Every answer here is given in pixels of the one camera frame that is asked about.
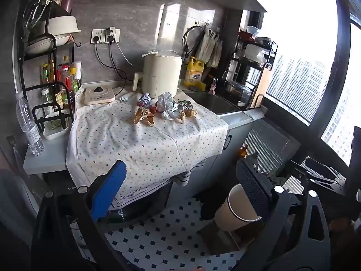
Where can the silver snack wrapper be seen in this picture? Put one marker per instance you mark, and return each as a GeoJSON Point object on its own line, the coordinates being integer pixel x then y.
{"type": "Point", "coordinates": [186, 105]}

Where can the white mixing bowl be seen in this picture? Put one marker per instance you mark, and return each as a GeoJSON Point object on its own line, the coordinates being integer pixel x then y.
{"type": "Point", "coordinates": [60, 26]}

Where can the white wall socket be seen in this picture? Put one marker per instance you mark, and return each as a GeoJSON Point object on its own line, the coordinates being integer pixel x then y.
{"type": "Point", "coordinates": [96, 35]}
{"type": "Point", "coordinates": [112, 35]}

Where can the black dish rack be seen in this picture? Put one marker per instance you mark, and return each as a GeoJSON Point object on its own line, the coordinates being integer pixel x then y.
{"type": "Point", "coordinates": [239, 70]}

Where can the steel sink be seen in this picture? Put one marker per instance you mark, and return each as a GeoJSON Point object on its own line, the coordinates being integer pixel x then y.
{"type": "Point", "coordinates": [211, 101]}

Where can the hanging metal utensils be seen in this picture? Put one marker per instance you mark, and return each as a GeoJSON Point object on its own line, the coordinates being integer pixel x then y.
{"type": "Point", "coordinates": [36, 8]}

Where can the patterned crumpled paper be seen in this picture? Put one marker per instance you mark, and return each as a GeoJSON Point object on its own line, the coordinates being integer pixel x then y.
{"type": "Point", "coordinates": [144, 99]}

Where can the red crumpled wrapper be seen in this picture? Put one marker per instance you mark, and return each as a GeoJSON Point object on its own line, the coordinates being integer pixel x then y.
{"type": "Point", "coordinates": [153, 109]}

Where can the grey base cabinet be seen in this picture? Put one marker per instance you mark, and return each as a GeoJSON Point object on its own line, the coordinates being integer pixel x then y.
{"type": "Point", "coordinates": [214, 158]}

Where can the row of condiment bottles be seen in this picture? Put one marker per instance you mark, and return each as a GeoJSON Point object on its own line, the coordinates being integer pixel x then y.
{"type": "Point", "coordinates": [66, 82]}

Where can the black kitchen shelf rack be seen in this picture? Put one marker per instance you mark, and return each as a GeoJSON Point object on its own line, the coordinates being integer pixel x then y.
{"type": "Point", "coordinates": [53, 43]}

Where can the clear water bottle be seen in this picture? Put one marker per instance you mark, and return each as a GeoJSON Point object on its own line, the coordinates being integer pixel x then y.
{"type": "Point", "coordinates": [29, 127]}

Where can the small pink figurine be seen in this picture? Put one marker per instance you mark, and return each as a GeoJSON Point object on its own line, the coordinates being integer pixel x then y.
{"type": "Point", "coordinates": [213, 87]}

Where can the grey louvred panel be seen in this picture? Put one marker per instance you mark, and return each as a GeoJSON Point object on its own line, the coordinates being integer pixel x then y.
{"type": "Point", "coordinates": [268, 144]}

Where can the wooden cutting board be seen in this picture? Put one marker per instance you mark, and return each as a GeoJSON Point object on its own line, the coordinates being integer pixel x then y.
{"type": "Point", "coordinates": [262, 86]}

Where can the brown crumpled paper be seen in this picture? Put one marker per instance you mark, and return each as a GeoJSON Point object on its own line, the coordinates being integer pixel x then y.
{"type": "Point", "coordinates": [143, 117]}
{"type": "Point", "coordinates": [186, 116]}

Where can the cream air fryer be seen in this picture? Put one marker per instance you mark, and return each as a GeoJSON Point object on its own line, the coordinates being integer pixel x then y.
{"type": "Point", "coordinates": [160, 73]}

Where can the white plastic container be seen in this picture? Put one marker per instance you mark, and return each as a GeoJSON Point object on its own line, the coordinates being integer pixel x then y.
{"type": "Point", "coordinates": [55, 127]}

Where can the black window frame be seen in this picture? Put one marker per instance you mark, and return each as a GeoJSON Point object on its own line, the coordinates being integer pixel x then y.
{"type": "Point", "coordinates": [342, 48]}

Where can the hanging plastic bags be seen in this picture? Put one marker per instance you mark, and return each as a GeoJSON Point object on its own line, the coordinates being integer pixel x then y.
{"type": "Point", "coordinates": [210, 46]}

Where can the cream kettle base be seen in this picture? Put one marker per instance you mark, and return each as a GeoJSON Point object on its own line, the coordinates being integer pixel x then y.
{"type": "Point", "coordinates": [98, 96]}

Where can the yellow detergent bottle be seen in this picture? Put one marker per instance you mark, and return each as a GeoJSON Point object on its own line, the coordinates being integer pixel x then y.
{"type": "Point", "coordinates": [193, 72]}

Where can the pill blister pack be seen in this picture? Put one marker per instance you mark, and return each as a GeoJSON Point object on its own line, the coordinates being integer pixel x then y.
{"type": "Point", "coordinates": [124, 99]}

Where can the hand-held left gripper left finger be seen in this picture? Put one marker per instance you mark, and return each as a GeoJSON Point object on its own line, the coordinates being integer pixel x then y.
{"type": "Point", "coordinates": [112, 186]}

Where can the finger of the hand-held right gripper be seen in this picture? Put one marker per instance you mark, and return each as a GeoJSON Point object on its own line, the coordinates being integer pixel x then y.
{"type": "Point", "coordinates": [321, 166]}
{"type": "Point", "coordinates": [327, 185]}

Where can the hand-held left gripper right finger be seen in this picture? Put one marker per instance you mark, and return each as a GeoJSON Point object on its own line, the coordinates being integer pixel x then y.
{"type": "Point", "coordinates": [253, 187]}

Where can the floral tablecloth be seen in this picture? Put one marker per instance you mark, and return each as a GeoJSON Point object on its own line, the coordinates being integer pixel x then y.
{"type": "Point", "coordinates": [127, 138]}

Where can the white shallow bowl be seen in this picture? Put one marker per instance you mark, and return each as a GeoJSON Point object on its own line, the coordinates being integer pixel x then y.
{"type": "Point", "coordinates": [42, 45]}

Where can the brown paper cup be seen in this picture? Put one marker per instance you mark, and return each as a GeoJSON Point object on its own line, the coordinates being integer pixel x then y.
{"type": "Point", "coordinates": [239, 209]}

